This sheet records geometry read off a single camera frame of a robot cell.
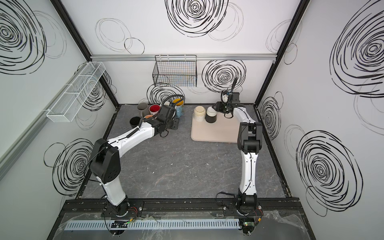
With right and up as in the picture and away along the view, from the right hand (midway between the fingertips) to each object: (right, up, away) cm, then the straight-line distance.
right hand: (213, 106), depth 105 cm
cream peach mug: (-46, -7, -3) cm, 47 cm away
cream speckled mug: (-10, -6, -1) cm, 11 cm away
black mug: (-53, -11, -8) cm, 55 cm away
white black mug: (-2, -7, -1) cm, 8 cm away
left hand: (-25, -10, -15) cm, 30 cm away
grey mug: (-50, -3, -1) cm, 50 cm away
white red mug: (-43, -2, +3) cm, 43 cm away
